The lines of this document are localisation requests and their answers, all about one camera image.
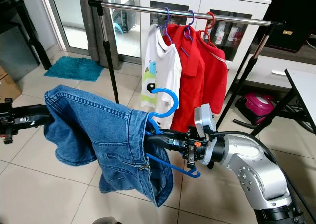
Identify grey curtain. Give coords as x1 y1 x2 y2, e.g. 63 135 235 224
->
79 0 120 69

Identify red plastic hanger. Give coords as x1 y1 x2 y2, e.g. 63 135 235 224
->
200 11 216 42

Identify red shirt white trim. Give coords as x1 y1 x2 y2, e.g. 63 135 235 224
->
197 31 229 115

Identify white low drawer cabinet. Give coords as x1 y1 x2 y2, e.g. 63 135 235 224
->
242 53 316 91

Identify chrome clothes rack black legs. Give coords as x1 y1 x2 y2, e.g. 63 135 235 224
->
88 0 287 131

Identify cardboard box printed C/NO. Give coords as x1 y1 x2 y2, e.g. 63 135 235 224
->
0 68 21 102

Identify grey panel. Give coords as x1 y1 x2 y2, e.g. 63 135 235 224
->
0 25 38 81

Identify aluminium sliding glass door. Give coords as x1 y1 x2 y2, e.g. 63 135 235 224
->
37 0 141 61

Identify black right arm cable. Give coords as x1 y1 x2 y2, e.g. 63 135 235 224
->
215 130 316 220

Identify black box gold label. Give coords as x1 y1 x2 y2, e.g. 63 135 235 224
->
259 0 316 54

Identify white monster print T-shirt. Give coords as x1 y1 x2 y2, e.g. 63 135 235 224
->
141 24 182 111

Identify magenta vacuum cleaner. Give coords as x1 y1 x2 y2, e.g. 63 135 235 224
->
235 92 276 126

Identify purple plastic hanger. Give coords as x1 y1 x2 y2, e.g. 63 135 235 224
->
182 10 196 56
160 7 173 44

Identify teal floor mat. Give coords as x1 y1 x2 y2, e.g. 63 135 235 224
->
43 56 104 82

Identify blue denim shorts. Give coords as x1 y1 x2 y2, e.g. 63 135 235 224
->
43 84 174 207

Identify plain red shirt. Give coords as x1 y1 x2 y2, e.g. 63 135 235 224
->
165 24 205 131

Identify blue plastic hanger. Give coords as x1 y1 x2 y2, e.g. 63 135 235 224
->
145 87 202 178

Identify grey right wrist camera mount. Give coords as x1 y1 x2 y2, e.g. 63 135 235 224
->
194 104 220 165

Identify black desk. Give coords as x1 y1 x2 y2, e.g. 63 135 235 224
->
0 0 52 71

